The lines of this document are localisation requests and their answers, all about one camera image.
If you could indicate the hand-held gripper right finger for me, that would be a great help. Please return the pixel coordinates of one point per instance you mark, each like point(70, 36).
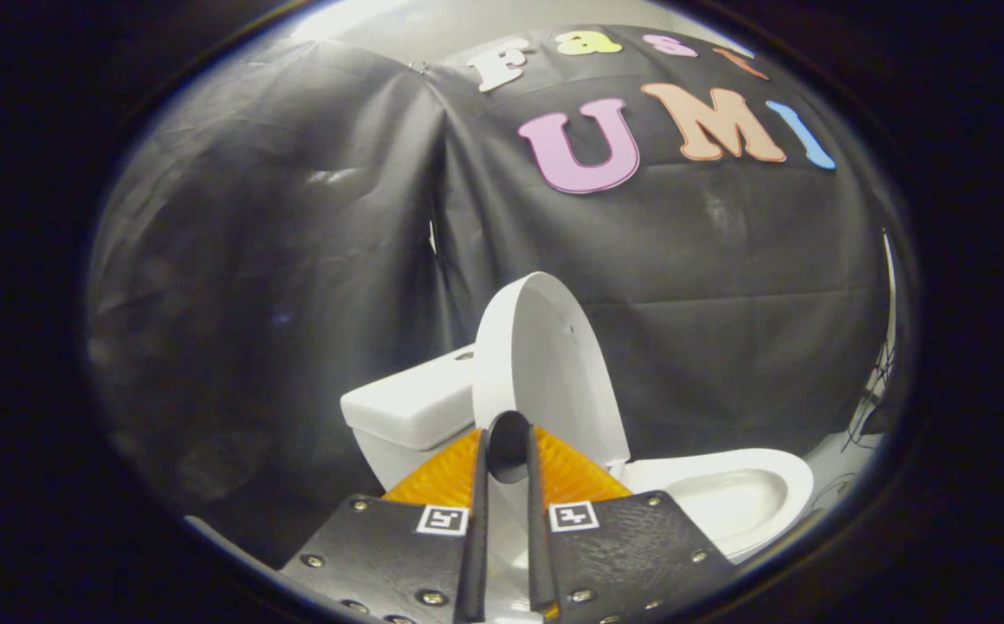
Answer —
point(631, 555)

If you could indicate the white ceramic toilet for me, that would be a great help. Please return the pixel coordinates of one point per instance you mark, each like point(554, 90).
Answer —
point(385, 459)

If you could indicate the white toilet tank cover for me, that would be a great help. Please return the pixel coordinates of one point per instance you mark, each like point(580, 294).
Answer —
point(406, 403)

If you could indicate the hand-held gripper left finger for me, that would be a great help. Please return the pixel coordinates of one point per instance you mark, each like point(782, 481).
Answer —
point(380, 555)

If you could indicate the black backdrop cloth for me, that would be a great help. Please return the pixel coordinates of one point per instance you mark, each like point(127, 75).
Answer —
point(294, 260)

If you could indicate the white toilet lid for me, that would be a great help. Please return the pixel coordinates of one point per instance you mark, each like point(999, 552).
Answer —
point(545, 364)

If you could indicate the black lid pull tab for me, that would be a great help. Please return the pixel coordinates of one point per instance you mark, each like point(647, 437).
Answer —
point(508, 446)

